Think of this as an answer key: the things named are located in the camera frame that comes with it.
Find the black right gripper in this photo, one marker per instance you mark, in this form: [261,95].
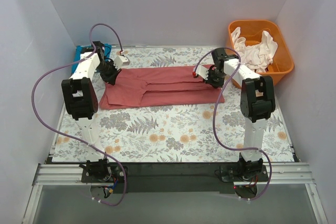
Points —
[214,78]

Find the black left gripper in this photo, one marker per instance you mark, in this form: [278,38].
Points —
[108,72]

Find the red t shirt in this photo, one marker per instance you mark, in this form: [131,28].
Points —
[144,87]

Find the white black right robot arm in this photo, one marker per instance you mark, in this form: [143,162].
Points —
[257,103]

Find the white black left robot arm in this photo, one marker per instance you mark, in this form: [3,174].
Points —
[79,95]

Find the white t shirts in basket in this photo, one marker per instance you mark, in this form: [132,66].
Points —
[256,57]

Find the folded blue t shirt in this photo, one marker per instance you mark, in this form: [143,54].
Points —
[77,58]

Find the floral table mat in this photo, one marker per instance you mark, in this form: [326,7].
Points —
[180,133]

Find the orange plastic basket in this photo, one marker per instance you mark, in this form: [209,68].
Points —
[251,30]

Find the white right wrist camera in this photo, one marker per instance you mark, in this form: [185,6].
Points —
[200,71]

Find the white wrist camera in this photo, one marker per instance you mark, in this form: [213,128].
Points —
[121,61]
[200,71]

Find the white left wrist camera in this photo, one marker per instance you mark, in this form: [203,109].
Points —
[121,61]

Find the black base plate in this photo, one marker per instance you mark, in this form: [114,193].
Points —
[170,177]

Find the aluminium frame rail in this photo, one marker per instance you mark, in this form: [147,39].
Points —
[71,174]

